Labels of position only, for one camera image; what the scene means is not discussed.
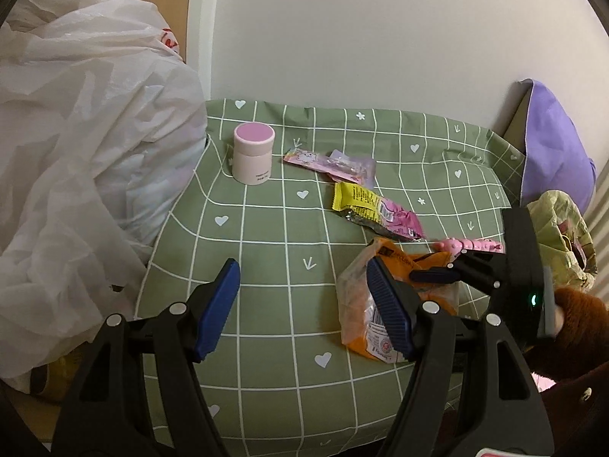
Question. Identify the pink floral bed sheet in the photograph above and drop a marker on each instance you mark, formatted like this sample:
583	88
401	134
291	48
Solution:
542	383

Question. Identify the orange snack bag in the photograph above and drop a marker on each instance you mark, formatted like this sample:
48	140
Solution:
362	315

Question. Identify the pink caterpillar toy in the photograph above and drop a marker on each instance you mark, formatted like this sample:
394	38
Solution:
456	246

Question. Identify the yellow-lined trash bin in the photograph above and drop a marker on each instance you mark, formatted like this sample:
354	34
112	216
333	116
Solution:
564	241

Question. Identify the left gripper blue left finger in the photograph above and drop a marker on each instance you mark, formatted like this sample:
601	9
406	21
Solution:
212	305

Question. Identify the white plastic bag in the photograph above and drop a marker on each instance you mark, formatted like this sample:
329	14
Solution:
102	124

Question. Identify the yellow pink candy wrapper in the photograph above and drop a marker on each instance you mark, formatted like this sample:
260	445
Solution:
366	208

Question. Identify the green checkered tablecloth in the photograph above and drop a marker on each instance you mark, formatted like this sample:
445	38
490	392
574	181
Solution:
280	382

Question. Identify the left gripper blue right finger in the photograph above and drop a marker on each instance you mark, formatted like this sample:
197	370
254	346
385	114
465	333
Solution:
394	300

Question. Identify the pale purple small wrapper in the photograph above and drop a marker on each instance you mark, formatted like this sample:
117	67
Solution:
356	170

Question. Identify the purple pillow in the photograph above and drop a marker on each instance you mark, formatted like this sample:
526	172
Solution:
555	158

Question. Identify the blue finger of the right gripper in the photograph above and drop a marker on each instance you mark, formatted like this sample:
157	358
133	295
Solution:
484	271

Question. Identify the pink white jar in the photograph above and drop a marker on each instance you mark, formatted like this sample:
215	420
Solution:
252	153

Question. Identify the pink lollipop wrapper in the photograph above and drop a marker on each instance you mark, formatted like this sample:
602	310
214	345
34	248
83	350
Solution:
312	161

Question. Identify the right hand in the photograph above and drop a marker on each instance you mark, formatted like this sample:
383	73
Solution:
556	313

